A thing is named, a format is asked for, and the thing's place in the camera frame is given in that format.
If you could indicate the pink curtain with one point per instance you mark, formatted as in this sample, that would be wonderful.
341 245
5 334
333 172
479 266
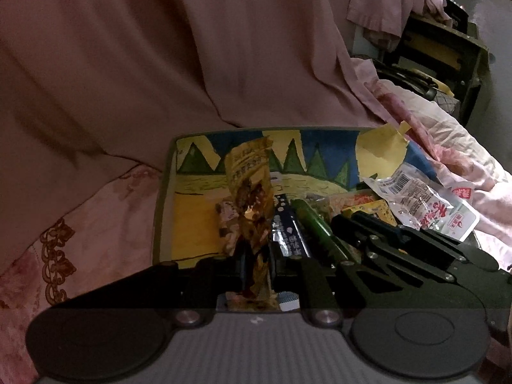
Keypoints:
160 56

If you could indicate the yellow green snack packet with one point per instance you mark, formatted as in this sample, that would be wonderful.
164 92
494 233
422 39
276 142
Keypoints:
372 210

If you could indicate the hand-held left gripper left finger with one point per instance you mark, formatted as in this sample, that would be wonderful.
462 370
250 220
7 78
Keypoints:
236 272

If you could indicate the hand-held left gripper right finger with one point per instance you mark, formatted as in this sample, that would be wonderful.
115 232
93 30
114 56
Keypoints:
276 268

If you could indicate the floral pink bedsheet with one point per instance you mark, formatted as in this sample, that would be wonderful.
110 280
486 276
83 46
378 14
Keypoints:
80 216

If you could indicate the dark green desk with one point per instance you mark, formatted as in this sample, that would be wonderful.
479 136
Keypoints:
444 56

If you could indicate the gold dried date packet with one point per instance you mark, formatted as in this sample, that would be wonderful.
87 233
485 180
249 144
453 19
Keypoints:
248 192

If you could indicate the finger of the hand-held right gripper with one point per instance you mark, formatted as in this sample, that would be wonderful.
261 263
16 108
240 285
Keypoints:
440 248
360 240

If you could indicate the pink hanging cloth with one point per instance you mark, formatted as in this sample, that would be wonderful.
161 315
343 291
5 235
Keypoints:
384 4

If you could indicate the illustrated cardboard box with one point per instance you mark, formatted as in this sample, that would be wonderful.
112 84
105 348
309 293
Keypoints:
196 208

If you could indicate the white red-print snack pouch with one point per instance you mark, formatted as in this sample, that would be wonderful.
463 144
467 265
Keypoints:
424 200

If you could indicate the dark blue stick sachet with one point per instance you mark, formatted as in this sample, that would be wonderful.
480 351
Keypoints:
288 232

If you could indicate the green sausage stick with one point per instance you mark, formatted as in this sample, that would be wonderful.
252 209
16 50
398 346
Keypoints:
316 228

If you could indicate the black and yellow bag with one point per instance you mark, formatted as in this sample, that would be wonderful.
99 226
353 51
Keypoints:
416 88

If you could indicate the pink cake packet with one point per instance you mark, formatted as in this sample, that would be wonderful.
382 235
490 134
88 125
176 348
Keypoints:
356 200

